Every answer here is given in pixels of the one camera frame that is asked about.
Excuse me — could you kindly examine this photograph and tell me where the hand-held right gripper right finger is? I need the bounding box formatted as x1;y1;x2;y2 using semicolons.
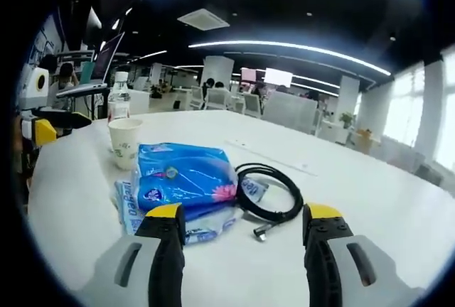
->
301;202;397;307

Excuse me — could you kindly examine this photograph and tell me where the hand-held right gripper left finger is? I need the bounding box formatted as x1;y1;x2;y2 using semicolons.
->
94;203;186;307

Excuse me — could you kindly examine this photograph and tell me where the clear water bottle item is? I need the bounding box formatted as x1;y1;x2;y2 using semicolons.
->
106;71;131;123

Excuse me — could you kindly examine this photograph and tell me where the white paper cup item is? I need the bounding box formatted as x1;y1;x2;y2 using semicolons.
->
107;118;144;171

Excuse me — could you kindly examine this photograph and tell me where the clear bag with blue pad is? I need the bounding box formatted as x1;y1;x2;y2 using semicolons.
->
113;171;269;247

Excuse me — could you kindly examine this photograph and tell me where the black cable item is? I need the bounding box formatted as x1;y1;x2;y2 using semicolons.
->
234;163;305;242

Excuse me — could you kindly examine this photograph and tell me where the blue tissue pack item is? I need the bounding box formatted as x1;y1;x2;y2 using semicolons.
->
136;142;238;214

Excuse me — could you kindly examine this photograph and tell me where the teal item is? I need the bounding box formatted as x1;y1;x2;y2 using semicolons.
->
80;61;95;84

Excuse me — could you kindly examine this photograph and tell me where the open laptop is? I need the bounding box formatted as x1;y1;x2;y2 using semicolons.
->
56;31;126;99

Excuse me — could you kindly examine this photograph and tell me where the white chair back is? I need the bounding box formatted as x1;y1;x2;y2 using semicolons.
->
262;92;321;134
126;88;150;114

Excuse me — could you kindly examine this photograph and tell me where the white table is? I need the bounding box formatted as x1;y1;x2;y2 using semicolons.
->
28;109;455;307

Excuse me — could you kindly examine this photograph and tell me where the white mesh office chair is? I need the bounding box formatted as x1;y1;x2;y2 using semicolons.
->
243;92;264;118
190;85;205;109
205;88;232;111

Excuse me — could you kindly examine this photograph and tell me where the grey chair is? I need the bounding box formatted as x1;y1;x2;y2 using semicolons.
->
414;163;444;187

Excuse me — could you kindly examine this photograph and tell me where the potted plant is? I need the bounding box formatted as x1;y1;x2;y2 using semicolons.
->
339;111;356;129

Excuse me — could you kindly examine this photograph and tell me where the white pillar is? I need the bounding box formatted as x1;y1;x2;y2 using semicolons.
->
339;75;360;116
203;55;235;90

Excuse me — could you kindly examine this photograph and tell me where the ceiling air conditioner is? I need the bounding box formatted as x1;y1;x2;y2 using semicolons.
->
176;8;230;31

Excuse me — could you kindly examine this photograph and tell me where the narrow window with blinds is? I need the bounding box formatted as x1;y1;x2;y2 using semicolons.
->
383;68;426;148

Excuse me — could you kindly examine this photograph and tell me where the large window with blinds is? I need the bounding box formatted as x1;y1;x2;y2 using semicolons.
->
433;47;455;171

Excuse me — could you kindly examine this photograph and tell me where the white monitor screen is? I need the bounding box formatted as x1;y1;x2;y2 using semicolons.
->
264;68;293;87

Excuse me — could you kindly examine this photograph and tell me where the curved ceiling light strip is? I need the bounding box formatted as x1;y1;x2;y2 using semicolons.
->
188;40;392;76

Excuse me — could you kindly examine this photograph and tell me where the wall poster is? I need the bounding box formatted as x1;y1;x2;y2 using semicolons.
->
28;15;65;70

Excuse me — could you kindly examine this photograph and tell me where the white table cable cover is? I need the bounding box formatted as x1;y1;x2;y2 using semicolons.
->
223;139;319;177

